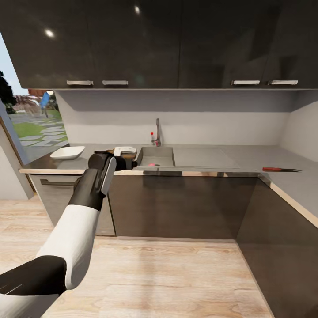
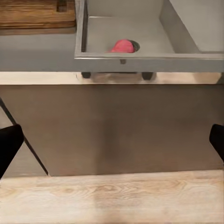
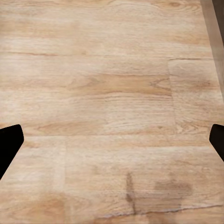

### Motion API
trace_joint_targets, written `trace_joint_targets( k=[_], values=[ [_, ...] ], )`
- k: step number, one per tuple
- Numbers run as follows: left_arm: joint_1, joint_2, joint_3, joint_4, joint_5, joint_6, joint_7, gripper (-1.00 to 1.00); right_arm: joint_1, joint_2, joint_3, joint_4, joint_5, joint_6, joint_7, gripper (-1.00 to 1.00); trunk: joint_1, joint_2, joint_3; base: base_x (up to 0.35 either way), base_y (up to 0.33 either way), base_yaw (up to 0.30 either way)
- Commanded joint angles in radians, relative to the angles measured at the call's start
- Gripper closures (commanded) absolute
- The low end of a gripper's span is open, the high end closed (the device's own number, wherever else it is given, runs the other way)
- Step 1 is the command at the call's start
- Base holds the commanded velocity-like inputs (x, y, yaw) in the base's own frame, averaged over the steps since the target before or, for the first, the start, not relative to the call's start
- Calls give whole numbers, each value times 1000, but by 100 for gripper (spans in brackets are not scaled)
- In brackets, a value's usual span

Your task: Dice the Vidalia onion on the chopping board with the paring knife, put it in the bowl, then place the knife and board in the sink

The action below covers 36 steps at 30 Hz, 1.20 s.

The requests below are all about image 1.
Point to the bowl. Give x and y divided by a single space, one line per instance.
68 153

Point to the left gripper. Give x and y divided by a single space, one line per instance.
127 164

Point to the cutting board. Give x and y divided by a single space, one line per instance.
133 156

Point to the drop in sink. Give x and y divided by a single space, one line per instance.
183 157

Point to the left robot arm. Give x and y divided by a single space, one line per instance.
29 290

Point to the dishwasher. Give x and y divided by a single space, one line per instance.
56 190

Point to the fixed window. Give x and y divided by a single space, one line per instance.
30 118

